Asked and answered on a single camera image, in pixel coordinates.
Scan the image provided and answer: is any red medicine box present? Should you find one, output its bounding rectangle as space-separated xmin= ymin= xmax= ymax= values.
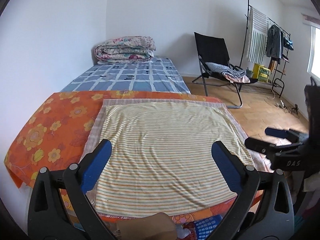
xmin=178 ymin=221 xmax=198 ymax=240

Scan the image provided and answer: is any grey checked blanket edge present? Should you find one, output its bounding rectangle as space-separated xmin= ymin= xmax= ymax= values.
xmin=80 ymin=99 xmax=272 ymax=221

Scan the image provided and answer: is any blue plastic laundry basket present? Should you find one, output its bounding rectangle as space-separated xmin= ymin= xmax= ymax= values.
xmin=194 ymin=215 xmax=223 ymax=240

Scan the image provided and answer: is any black clothes rack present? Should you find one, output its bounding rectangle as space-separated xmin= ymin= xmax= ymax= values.
xmin=240 ymin=2 xmax=294 ymax=98

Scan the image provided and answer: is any yellow crate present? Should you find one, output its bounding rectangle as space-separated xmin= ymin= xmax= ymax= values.
xmin=253 ymin=63 xmax=271 ymax=83

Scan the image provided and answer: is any striped yellow towel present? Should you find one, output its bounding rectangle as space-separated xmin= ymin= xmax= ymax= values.
xmin=95 ymin=102 xmax=253 ymax=218

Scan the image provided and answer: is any striped cloth on chair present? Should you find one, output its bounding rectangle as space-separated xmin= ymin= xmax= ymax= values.
xmin=206 ymin=62 xmax=250 ymax=83

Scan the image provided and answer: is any black folding chair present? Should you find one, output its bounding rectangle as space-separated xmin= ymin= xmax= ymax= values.
xmin=192 ymin=32 xmax=258 ymax=109

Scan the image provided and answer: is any dark jacket on rack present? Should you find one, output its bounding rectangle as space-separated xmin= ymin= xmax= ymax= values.
xmin=266 ymin=24 xmax=283 ymax=60

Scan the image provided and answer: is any blue checked mattress sheet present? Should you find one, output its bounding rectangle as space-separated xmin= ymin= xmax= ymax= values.
xmin=62 ymin=57 xmax=190 ymax=94

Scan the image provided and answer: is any striped towel on rack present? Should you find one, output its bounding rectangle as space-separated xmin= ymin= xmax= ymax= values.
xmin=246 ymin=7 xmax=268 ymax=65

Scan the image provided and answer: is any folded floral quilt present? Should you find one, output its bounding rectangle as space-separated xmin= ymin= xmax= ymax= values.
xmin=94 ymin=36 xmax=156 ymax=63

